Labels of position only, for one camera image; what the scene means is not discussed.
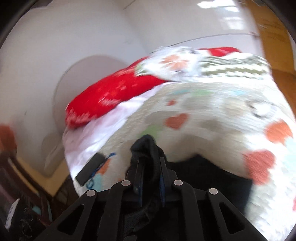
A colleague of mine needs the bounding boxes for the white floral pillow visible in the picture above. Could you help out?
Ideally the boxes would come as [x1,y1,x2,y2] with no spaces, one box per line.
[134,46,210,82]

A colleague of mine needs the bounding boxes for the green white dotted pillow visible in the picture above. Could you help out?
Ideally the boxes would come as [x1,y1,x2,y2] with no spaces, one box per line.
[198,52,271,79]

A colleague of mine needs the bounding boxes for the wooden door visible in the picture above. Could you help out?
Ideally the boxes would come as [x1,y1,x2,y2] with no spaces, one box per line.
[246,1,295,111]

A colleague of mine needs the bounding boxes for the heart pattern quilt bedspread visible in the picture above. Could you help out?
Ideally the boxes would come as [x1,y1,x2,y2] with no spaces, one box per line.
[70,79,296,241]

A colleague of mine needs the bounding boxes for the red long pillow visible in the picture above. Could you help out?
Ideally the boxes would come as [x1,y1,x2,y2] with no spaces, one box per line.
[65,47,242,129]

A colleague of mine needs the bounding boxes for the black pants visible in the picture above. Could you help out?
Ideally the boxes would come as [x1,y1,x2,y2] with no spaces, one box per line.
[124,135,257,240]

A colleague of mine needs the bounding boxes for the white headboard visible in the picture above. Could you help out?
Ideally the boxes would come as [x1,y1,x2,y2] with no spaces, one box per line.
[41,55,128,176]

